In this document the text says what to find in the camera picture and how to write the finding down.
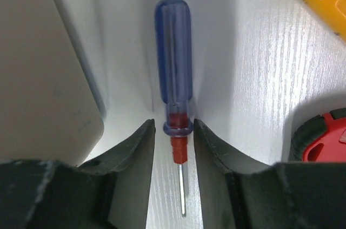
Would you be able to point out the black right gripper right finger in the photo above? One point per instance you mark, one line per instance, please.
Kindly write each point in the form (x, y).
(238, 191)

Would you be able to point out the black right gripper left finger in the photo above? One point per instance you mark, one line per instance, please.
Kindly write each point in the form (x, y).
(109, 191)

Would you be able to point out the beige plastic tool box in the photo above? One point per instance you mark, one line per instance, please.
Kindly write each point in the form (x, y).
(47, 108)

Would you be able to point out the red folding knife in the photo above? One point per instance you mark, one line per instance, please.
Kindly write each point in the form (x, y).
(320, 139)

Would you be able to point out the small blue red screwdriver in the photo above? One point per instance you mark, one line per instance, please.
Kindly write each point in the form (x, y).
(174, 59)

